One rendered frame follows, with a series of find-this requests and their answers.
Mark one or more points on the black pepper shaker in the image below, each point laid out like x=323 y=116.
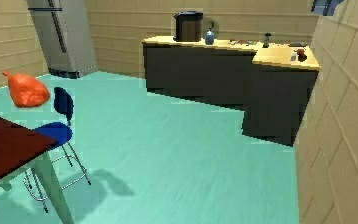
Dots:
x=266 y=40

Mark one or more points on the dark red table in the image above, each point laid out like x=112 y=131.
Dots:
x=12 y=146

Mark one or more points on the dark kitchen counter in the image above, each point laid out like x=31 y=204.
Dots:
x=227 y=78

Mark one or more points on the grey refrigerator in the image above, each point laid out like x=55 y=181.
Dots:
x=65 y=36

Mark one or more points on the dark flat pan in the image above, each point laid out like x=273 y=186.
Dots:
x=296 y=44

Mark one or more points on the black coffee maker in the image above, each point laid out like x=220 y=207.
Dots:
x=188 y=26

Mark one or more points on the orange garbage bag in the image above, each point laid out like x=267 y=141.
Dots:
x=27 y=90

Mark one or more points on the window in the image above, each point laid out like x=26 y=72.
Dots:
x=325 y=6

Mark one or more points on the grey small cup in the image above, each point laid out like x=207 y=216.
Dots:
x=293 y=56

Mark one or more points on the blue chair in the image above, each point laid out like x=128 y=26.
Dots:
x=61 y=128

